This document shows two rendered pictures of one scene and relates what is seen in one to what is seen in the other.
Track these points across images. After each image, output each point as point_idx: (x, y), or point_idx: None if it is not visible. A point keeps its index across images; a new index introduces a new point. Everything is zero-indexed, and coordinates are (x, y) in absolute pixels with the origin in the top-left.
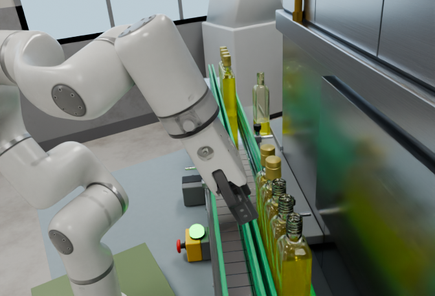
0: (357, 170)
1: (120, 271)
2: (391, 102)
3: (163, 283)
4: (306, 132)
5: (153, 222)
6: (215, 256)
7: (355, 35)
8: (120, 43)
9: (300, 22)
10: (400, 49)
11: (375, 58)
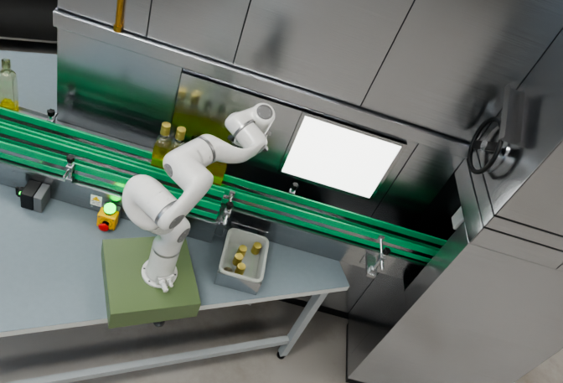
0: (229, 112)
1: (125, 259)
2: (255, 85)
3: (149, 239)
4: (129, 100)
5: (45, 240)
6: None
7: (210, 53)
8: (270, 121)
9: (124, 33)
10: (251, 64)
11: (229, 64)
